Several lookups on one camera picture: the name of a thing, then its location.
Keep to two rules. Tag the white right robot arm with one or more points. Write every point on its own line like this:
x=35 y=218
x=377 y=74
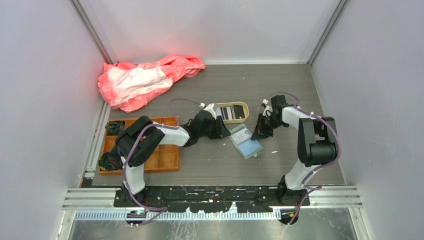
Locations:
x=317 y=143

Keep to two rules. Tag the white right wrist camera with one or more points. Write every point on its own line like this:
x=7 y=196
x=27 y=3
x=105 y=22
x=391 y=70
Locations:
x=267 y=112

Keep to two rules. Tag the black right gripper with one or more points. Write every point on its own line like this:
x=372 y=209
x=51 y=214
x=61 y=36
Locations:
x=260 y=131

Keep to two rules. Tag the black roll in organizer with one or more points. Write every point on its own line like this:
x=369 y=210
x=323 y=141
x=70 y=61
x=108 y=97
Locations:
x=110 y=160

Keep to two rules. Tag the stack of credit cards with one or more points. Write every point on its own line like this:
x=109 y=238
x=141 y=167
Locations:
x=233 y=112

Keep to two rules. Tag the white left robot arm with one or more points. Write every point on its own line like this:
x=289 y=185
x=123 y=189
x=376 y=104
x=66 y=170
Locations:
x=138 y=142

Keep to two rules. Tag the pink and white plastic bag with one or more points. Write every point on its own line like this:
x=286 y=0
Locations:
x=127 y=86

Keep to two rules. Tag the dark bundle in organizer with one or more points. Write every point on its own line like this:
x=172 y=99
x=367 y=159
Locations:
x=114 y=128

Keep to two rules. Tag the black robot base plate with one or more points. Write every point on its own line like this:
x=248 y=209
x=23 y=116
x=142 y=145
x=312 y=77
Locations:
x=219 y=199

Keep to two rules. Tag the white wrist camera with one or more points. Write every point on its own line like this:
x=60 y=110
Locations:
x=212 y=108
x=267 y=112

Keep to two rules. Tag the white blue credit card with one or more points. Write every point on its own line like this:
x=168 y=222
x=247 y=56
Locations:
x=241 y=135

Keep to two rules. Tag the green leather card holder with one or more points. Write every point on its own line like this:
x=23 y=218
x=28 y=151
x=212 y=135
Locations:
x=249 y=148

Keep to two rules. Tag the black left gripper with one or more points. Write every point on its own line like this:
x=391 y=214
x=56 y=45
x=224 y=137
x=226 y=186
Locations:
x=223 y=132

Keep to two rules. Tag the beige oval card tray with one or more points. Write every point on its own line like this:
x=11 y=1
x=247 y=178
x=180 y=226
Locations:
x=246 y=109

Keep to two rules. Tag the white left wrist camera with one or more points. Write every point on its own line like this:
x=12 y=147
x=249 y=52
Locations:
x=212 y=108

